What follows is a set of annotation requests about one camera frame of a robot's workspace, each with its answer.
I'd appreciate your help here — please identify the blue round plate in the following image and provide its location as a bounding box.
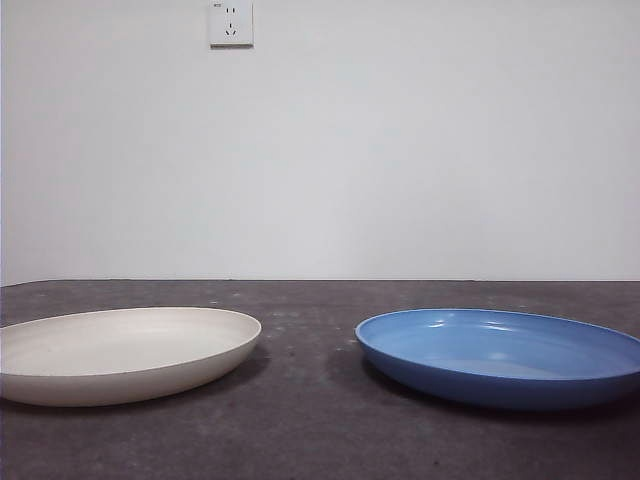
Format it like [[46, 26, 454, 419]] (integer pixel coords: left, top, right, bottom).
[[354, 307, 640, 413]]

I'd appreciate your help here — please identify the white round plate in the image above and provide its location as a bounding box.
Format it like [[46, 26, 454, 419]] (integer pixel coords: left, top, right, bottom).
[[0, 306, 263, 407]]

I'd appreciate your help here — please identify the white wall socket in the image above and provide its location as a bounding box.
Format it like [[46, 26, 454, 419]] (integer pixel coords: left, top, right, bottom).
[[209, 0, 255, 50]]

